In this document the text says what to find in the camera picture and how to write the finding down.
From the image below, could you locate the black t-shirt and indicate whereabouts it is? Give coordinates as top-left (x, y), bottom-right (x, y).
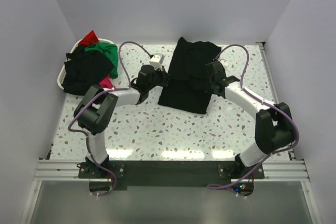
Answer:
top-left (158, 37), bottom-right (222, 114)

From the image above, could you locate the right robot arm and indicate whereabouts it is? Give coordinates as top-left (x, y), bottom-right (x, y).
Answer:
top-left (205, 61), bottom-right (299, 178)

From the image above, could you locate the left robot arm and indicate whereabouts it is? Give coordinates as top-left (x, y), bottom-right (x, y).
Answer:
top-left (73, 65), bottom-right (171, 178)

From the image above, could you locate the pink t-shirt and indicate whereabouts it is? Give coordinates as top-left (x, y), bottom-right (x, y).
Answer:
top-left (99, 75), bottom-right (114, 89)

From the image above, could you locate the green t-shirt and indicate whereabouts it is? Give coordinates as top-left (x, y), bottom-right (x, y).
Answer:
top-left (85, 42), bottom-right (119, 79)

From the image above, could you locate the black clothes pile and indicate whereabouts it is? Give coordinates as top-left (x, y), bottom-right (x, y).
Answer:
top-left (62, 45), bottom-right (114, 95)

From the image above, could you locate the red t-shirt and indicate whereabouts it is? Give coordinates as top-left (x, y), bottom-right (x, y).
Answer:
top-left (78, 30), bottom-right (99, 47)

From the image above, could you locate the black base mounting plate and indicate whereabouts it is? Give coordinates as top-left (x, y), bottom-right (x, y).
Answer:
top-left (77, 159), bottom-right (265, 193)

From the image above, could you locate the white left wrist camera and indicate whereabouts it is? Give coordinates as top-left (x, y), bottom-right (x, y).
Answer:
top-left (149, 54), bottom-right (164, 71)

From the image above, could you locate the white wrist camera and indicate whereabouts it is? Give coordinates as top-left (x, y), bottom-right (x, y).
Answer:
top-left (218, 59), bottom-right (229, 69)
top-left (149, 54), bottom-right (164, 71)

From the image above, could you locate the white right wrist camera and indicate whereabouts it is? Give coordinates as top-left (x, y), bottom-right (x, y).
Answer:
top-left (218, 59), bottom-right (229, 69)

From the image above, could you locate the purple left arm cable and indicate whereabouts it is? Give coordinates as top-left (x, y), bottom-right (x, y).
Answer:
top-left (68, 41), bottom-right (154, 196)

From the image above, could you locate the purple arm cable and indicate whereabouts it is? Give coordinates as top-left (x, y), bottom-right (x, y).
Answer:
top-left (68, 41), bottom-right (154, 196)
top-left (207, 44), bottom-right (300, 190)

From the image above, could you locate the right side aluminium rail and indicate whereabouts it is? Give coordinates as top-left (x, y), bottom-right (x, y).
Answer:
top-left (256, 42), bottom-right (304, 161)

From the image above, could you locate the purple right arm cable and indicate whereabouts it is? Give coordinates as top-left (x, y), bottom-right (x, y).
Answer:
top-left (207, 44), bottom-right (300, 190)

